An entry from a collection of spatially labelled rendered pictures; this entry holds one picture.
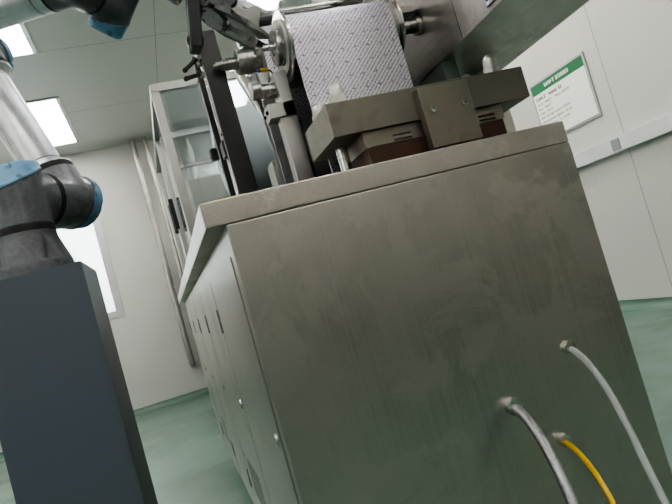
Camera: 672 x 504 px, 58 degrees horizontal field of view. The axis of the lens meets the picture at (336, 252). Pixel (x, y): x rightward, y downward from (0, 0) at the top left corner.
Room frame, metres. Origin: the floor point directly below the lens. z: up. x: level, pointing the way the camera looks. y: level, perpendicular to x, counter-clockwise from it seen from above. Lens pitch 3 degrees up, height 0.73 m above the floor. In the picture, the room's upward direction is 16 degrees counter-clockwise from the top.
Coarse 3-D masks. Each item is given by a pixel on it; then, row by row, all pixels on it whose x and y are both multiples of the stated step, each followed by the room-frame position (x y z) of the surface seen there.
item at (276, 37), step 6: (276, 30) 1.26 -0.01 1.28; (270, 36) 1.28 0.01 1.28; (276, 36) 1.25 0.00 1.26; (270, 42) 1.29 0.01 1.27; (276, 42) 1.25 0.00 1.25; (282, 42) 1.25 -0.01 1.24; (276, 48) 1.26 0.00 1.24; (282, 48) 1.25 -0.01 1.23; (270, 54) 1.31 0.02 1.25; (276, 54) 1.27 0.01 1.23; (282, 54) 1.26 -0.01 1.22; (276, 60) 1.28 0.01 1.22; (282, 60) 1.27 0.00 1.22
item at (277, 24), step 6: (390, 6) 1.31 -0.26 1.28; (396, 18) 1.30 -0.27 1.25; (276, 24) 1.26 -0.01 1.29; (282, 24) 1.24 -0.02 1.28; (396, 24) 1.30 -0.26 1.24; (282, 30) 1.24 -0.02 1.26; (282, 36) 1.25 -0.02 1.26; (288, 42) 1.23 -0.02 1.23; (288, 48) 1.24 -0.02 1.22; (288, 54) 1.24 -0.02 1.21; (288, 60) 1.25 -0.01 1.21; (282, 66) 1.31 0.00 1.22; (288, 66) 1.26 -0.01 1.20; (288, 72) 1.28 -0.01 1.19; (300, 72) 1.31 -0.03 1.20
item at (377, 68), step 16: (352, 48) 1.26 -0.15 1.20; (368, 48) 1.27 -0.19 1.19; (384, 48) 1.28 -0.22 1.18; (400, 48) 1.29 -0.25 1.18; (304, 64) 1.23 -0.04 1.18; (320, 64) 1.24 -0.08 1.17; (336, 64) 1.25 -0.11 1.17; (352, 64) 1.26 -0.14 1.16; (368, 64) 1.27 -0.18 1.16; (384, 64) 1.28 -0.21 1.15; (400, 64) 1.29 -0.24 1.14; (304, 80) 1.23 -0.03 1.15; (320, 80) 1.24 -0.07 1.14; (336, 80) 1.25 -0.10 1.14; (352, 80) 1.26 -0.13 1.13; (368, 80) 1.27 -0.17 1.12; (384, 80) 1.28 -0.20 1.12; (400, 80) 1.29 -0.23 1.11; (320, 96) 1.24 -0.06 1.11; (352, 96) 1.25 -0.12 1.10
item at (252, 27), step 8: (240, 8) 1.24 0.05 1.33; (248, 8) 1.24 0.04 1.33; (256, 8) 1.25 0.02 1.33; (248, 16) 1.24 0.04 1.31; (256, 16) 1.24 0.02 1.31; (232, 24) 1.24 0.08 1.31; (240, 24) 1.23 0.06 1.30; (248, 24) 1.23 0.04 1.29; (256, 24) 1.24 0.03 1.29; (248, 32) 1.25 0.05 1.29; (256, 32) 1.24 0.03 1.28; (264, 32) 1.25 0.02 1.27
